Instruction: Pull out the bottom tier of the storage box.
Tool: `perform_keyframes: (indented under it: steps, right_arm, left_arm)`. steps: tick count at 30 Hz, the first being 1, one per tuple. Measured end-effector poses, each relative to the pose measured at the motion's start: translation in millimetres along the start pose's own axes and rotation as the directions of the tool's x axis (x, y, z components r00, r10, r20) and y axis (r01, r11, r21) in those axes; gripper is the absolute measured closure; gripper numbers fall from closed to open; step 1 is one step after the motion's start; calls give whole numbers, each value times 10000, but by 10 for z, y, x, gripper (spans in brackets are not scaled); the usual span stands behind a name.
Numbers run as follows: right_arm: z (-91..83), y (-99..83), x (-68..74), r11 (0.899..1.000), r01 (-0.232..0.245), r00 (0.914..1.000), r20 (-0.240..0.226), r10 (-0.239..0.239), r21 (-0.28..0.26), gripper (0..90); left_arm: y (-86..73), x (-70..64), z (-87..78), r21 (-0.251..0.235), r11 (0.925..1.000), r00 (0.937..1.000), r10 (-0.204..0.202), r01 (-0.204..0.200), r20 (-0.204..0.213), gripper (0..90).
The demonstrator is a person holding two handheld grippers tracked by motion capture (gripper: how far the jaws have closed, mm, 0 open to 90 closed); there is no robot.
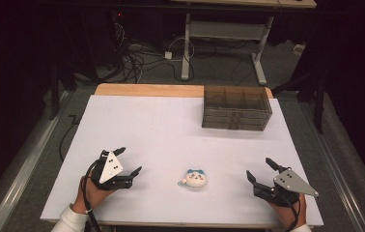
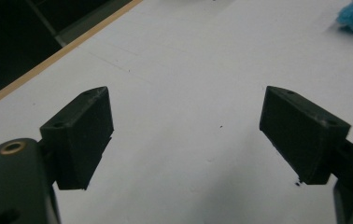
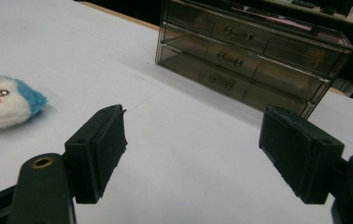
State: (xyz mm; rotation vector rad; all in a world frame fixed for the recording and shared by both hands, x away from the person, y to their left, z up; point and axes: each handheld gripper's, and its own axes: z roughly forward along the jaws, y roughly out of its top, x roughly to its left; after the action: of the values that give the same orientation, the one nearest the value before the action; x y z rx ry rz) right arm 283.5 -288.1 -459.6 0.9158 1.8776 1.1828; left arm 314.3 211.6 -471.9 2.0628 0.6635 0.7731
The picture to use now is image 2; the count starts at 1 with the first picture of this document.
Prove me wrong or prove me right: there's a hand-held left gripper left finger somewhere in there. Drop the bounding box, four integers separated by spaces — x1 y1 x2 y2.
37 86 115 191

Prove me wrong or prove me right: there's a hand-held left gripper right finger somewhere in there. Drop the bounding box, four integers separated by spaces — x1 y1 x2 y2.
259 85 353 186

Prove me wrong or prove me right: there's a grey metal floor rail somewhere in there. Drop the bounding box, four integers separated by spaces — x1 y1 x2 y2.
54 0 134 48

